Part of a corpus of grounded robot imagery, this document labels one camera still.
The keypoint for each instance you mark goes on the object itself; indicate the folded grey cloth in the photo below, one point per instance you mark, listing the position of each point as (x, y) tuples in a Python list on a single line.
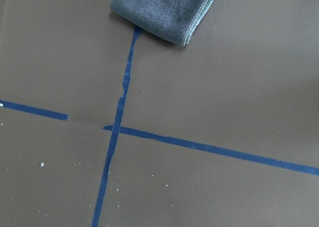
[(172, 20)]

